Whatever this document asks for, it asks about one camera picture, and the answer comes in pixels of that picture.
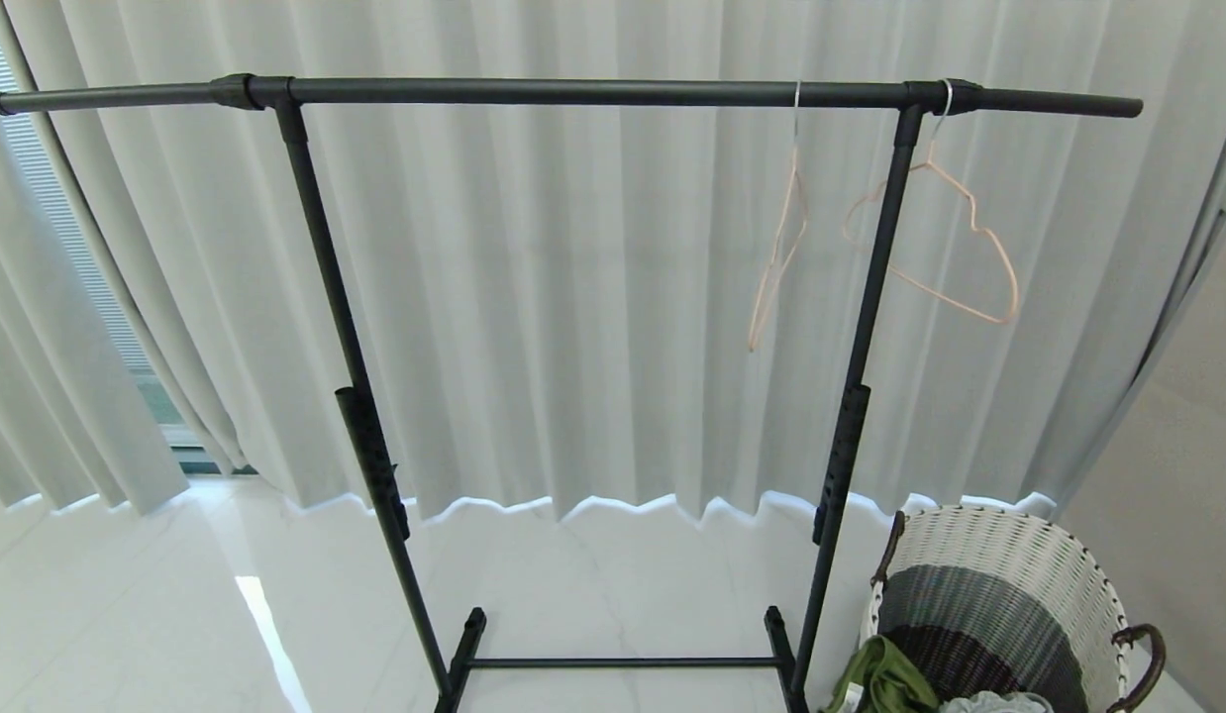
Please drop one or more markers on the white laundry basket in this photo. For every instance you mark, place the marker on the white laundry basket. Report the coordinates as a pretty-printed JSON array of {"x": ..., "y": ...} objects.
[{"x": 1019, "y": 555}]

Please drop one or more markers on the black clothes rack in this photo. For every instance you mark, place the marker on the black clothes rack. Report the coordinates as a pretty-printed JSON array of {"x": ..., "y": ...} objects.
[{"x": 573, "y": 92}]

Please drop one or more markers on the pink clothes hanger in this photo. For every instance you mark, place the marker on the pink clothes hanger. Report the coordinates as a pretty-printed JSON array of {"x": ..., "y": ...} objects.
[
  {"x": 763, "y": 302},
  {"x": 1016, "y": 292}
]

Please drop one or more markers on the window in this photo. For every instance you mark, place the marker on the window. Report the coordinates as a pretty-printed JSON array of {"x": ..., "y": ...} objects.
[{"x": 162, "y": 401}]

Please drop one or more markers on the green garment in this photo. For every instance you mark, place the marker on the green garment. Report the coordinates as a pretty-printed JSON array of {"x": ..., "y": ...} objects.
[{"x": 885, "y": 683}]

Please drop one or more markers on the white curtain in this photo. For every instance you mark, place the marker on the white curtain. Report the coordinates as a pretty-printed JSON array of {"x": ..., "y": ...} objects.
[
  {"x": 573, "y": 297},
  {"x": 58, "y": 416}
]

